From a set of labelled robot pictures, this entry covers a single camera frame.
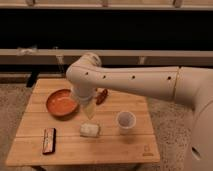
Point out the black rectangular eraser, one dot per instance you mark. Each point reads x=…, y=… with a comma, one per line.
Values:
x=49, y=141

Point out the wooden table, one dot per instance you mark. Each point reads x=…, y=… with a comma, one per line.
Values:
x=71, y=148

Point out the white sponge block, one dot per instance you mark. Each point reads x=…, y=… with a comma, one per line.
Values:
x=89, y=130

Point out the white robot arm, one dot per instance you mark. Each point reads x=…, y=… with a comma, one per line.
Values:
x=189, y=86

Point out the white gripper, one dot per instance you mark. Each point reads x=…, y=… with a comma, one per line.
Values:
x=84, y=97

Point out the red spoon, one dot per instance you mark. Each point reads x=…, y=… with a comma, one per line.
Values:
x=101, y=97

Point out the orange ceramic bowl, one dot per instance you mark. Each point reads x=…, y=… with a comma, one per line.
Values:
x=60, y=103

